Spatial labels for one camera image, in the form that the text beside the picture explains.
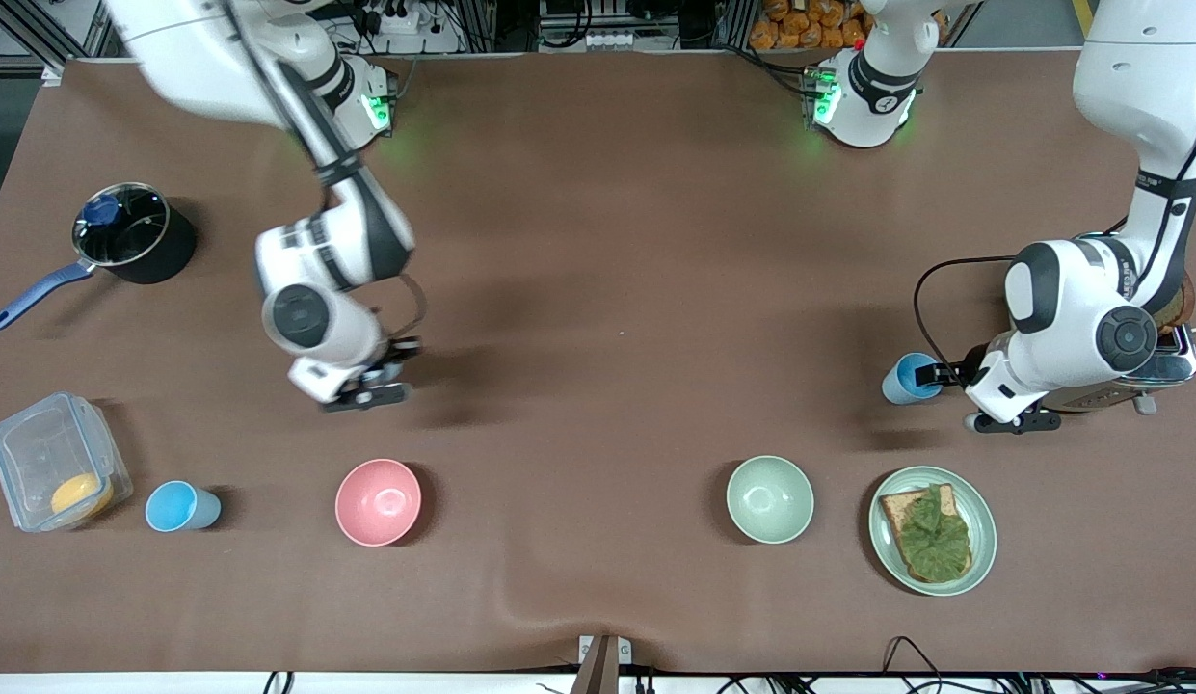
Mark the black pot with blue handle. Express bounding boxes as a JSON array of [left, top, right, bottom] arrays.
[[0, 181, 198, 332]]

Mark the bag of orange buns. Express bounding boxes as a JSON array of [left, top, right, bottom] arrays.
[[749, 0, 868, 51]]

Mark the clear plastic food container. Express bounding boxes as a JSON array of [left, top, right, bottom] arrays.
[[0, 391, 134, 533]]

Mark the brown bread slice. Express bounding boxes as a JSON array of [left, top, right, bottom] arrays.
[[1152, 275, 1195, 334]]

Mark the beige and chrome toaster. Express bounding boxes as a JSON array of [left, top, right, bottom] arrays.
[[1041, 231, 1196, 415]]

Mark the orange round food piece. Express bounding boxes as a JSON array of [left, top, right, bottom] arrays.
[[50, 472, 115, 518]]

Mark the white power strip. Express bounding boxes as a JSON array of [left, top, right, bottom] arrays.
[[364, 5, 423, 36]]

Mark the glass lid with blue knob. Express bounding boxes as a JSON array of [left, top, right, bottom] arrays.
[[72, 183, 170, 269]]

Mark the pale green plate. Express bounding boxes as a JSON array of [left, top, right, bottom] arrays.
[[868, 466, 998, 597]]

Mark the bright blue plastic cup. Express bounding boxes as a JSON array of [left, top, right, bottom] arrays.
[[145, 480, 223, 533], [882, 353, 944, 406]]

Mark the pink bowl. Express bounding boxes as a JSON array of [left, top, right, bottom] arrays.
[[334, 458, 423, 547]]

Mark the metal camera bracket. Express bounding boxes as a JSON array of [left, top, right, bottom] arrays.
[[578, 634, 632, 694]]

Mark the toast slice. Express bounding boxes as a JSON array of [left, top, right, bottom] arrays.
[[879, 484, 974, 584]]

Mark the pale green bowl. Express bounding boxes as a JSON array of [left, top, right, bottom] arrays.
[[726, 455, 815, 546]]

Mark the aluminium frame profile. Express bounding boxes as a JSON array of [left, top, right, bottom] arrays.
[[0, 0, 122, 78]]

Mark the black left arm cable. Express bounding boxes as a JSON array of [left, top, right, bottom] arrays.
[[912, 125, 1196, 387]]

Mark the green lettuce leaf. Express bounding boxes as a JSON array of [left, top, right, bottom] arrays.
[[894, 485, 972, 582]]

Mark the black looped cable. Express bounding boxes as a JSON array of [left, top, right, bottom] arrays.
[[882, 636, 945, 676]]

